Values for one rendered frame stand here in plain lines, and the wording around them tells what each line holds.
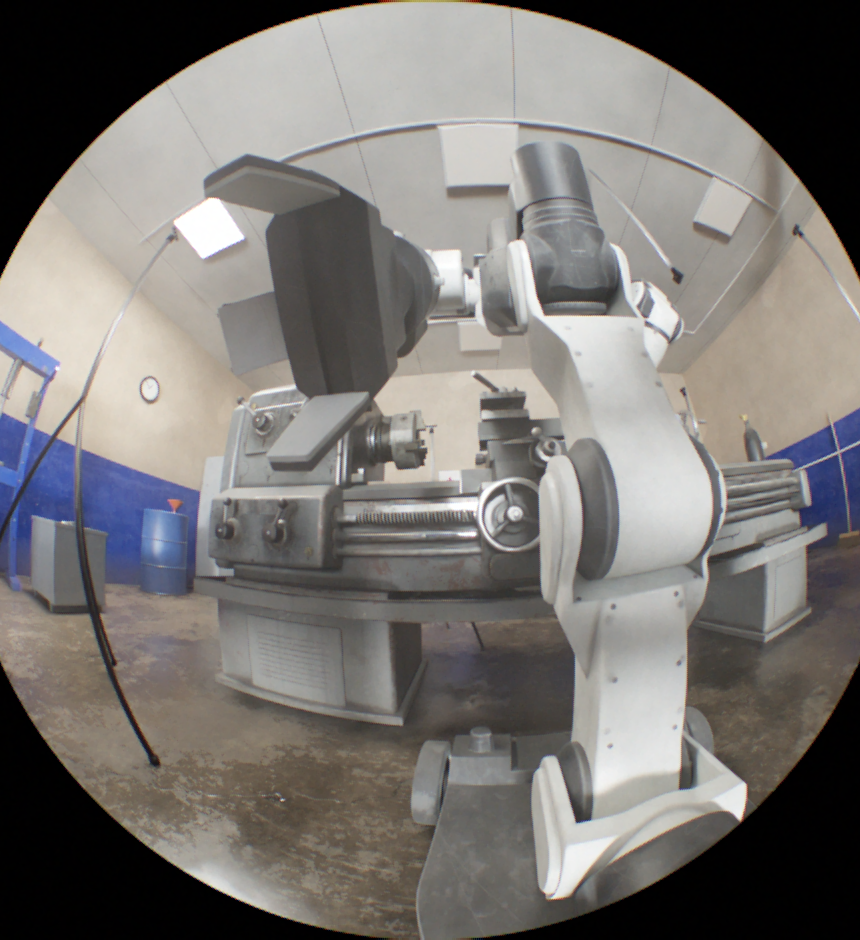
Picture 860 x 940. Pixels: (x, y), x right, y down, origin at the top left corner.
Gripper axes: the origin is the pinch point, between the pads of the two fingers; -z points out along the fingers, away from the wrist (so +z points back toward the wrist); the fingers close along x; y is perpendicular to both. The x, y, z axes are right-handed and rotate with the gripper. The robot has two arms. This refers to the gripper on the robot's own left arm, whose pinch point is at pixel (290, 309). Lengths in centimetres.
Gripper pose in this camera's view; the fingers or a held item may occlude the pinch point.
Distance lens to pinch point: 13.4
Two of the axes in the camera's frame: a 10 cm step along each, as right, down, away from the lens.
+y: -9.9, 0.0, 1.5
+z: 1.2, -5.8, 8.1
